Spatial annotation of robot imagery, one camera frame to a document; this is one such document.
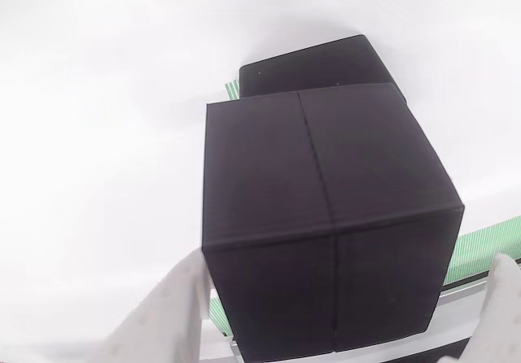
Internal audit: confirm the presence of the metal table edge rail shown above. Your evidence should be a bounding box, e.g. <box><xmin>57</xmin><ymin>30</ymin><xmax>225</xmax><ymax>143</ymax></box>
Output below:
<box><xmin>227</xmin><ymin>259</ymin><xmax>521</xmax><ymax>363</ymax></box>

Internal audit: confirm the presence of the green striped square marker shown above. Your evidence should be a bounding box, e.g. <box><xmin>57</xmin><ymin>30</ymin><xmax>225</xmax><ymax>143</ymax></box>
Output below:
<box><xmin>222</xmin><ymin>80</ymin><xmax>241</xmax><ymax>102</ymax></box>

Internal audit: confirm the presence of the black cube with seam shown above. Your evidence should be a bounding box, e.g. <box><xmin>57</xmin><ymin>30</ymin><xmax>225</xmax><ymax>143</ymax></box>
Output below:
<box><xmin>200</xmin><ymin>82</ymin><xmax>465</xmax><ymax>363</ymax></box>

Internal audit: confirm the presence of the black partition panel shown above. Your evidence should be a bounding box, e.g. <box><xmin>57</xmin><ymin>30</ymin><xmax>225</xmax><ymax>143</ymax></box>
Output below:
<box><xmin>335</xmin><ymin>330</ymin><xmax>475</xmax><ymax>363</ymax></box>

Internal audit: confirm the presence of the green striped edge strip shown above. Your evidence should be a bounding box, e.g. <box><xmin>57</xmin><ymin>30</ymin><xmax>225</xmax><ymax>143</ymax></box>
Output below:
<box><xmin>209</xmin><ymin>220</ymin><xmax>521</xmax><ymax>338</ymax></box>

